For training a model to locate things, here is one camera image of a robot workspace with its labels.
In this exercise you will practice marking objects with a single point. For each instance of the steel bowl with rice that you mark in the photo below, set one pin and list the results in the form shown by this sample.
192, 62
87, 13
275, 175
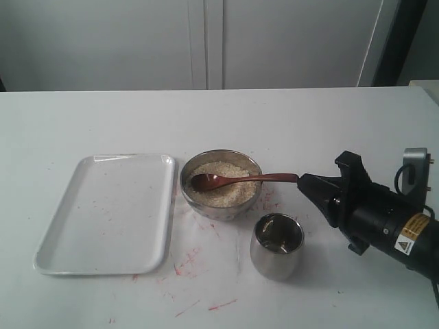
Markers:
226, 203

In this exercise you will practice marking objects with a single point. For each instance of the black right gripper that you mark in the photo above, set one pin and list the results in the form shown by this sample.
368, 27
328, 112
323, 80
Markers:
368, 214

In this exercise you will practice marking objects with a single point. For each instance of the beige side table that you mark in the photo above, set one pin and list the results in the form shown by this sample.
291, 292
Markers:
431, 87

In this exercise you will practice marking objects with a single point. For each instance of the brown wooden spoon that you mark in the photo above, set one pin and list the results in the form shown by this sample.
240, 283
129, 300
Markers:
209, 182

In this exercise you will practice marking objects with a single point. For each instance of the steel cup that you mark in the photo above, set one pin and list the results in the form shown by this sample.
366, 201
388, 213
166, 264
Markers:
276, 246

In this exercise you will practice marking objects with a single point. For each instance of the white rectangular plastic tray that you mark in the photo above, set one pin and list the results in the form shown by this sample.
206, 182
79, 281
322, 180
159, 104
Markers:
113, 218

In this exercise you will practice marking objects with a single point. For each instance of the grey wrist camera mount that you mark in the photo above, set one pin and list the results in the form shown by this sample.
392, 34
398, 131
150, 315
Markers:
414, 181

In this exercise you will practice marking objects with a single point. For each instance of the black vertical post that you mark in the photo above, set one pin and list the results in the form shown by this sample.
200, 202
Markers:
411, 47

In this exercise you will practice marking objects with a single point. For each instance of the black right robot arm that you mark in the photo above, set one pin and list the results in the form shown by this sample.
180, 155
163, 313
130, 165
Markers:
417, 244

